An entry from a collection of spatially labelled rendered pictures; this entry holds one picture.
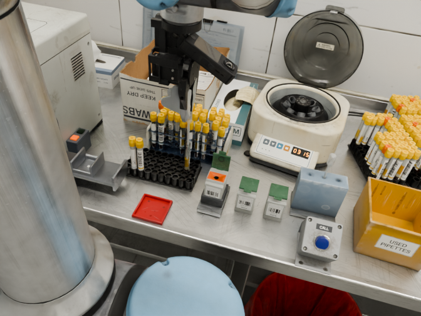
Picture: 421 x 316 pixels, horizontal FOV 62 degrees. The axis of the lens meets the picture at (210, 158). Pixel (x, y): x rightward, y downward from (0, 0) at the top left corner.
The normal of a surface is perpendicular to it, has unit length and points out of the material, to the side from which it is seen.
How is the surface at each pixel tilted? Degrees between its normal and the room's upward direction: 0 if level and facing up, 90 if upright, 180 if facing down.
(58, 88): 90
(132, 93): 89
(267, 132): 90
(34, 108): 89
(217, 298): 7
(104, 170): 0
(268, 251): 0
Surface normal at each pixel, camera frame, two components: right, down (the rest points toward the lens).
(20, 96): 0.93, 0.29
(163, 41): -0.25, 0.62
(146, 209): 0.08, -0.76
